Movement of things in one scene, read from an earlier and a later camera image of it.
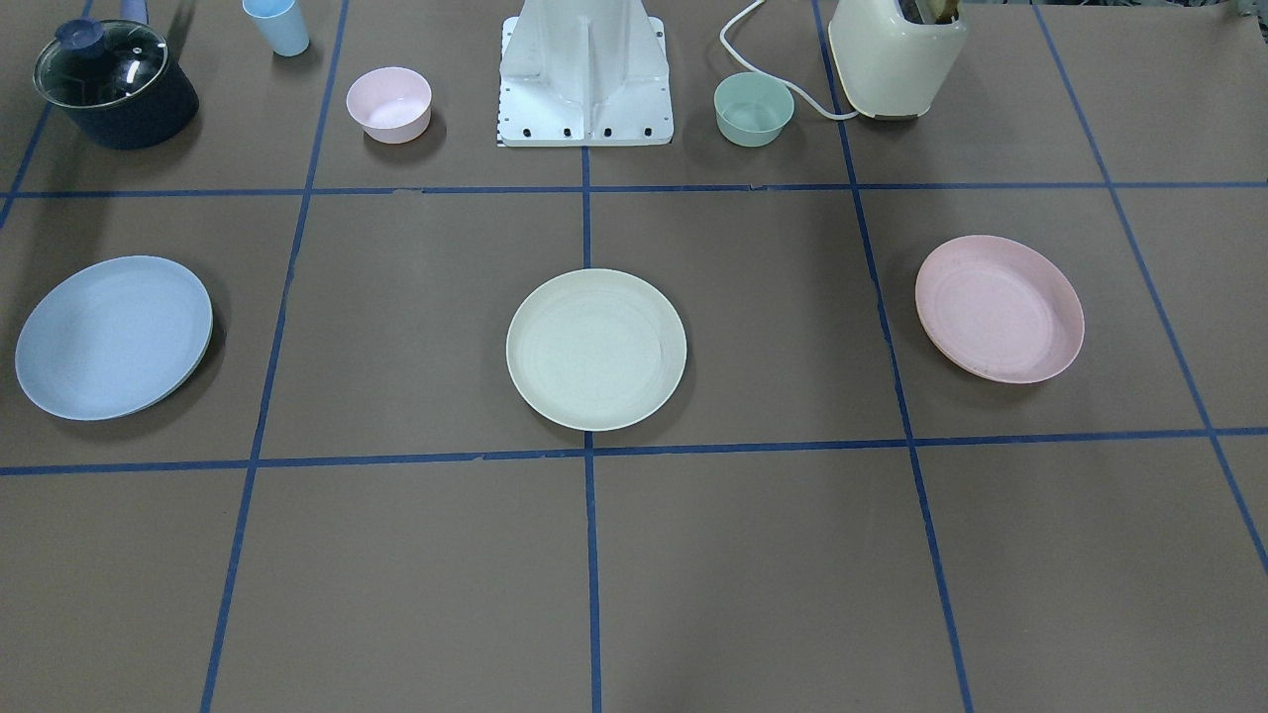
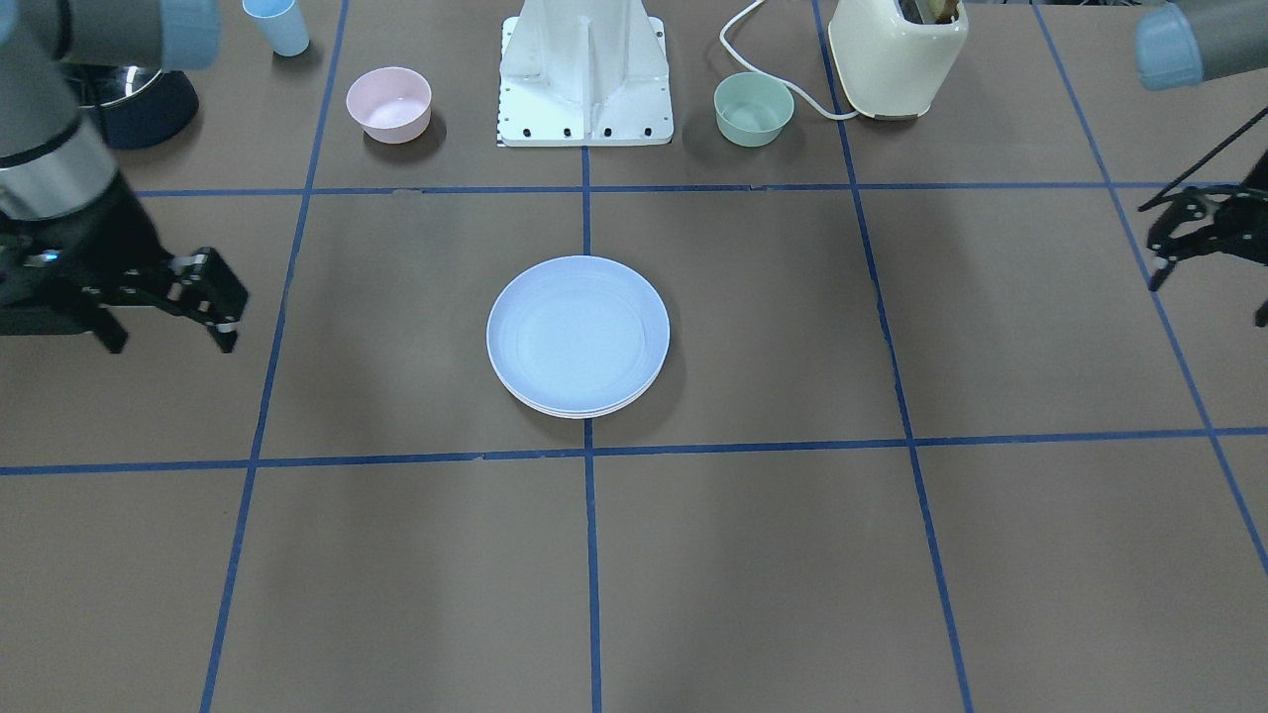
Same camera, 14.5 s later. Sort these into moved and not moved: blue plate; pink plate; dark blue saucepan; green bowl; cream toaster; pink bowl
Moved: pink plate; blue plate
Not moved: green bowl; pink bowl; cream toaster; dark blue saucepan
